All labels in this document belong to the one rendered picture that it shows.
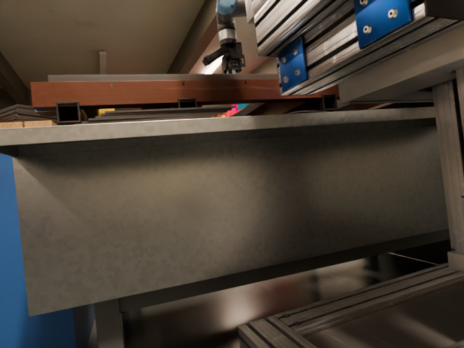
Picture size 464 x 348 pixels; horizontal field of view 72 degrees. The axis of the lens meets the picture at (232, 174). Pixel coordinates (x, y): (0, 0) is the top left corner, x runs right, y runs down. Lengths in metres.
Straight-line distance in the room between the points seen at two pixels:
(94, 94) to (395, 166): 0.90
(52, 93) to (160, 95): 0.25
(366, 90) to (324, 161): 0.35
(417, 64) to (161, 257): 0.66
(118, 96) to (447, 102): 0.72
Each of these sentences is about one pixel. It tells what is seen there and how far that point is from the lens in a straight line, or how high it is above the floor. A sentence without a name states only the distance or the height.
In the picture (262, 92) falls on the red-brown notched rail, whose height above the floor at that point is 0.79.
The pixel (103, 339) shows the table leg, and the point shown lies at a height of 0.18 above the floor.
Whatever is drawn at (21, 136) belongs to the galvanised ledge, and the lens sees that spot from 0.68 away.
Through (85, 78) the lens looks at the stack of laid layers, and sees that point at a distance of 0.94.
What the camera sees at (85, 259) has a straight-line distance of 0.83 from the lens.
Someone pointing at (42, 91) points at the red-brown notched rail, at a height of 0.80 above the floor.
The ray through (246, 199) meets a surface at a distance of 0.86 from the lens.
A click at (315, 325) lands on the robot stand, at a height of 0.22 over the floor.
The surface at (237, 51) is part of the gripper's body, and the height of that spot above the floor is 1.07.
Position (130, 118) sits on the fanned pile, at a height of 0.70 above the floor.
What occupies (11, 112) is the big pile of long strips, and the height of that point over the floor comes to 0.83.
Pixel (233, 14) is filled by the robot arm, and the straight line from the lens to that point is 1.38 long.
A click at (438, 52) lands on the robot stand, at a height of 0.70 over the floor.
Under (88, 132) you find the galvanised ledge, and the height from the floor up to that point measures 0.66.
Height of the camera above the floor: 0.55
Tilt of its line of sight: 1 degrees up
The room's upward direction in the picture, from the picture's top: 6 degrees counter-clockwise
